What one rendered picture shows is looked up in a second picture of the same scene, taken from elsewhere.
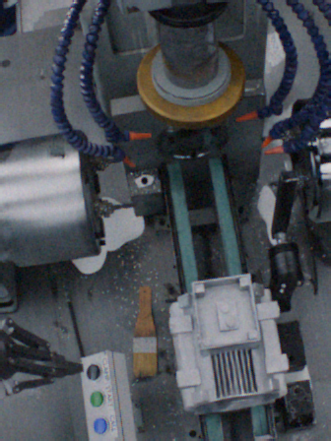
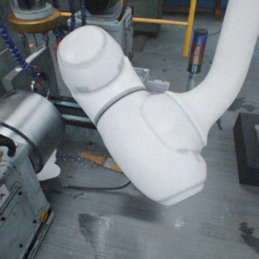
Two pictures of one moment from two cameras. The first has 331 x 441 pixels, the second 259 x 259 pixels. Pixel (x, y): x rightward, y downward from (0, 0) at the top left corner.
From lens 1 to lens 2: 1.06 m
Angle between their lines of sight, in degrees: 47
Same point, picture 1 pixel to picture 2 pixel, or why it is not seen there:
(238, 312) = not seen: hidden behind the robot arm
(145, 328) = (101, 159)
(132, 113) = (17, 75)
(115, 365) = not seen: hidden behind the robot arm
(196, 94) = (47, 7)
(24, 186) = (13, 110)
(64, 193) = (33, 99)
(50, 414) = (125, 218)
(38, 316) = (65, 204)
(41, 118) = not seen: outside the picture
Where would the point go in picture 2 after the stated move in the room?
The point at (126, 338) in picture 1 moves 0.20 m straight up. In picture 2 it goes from (101, 169) to (97, 134)
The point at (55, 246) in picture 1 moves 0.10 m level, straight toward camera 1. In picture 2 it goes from (52, 128) to (83, 126)
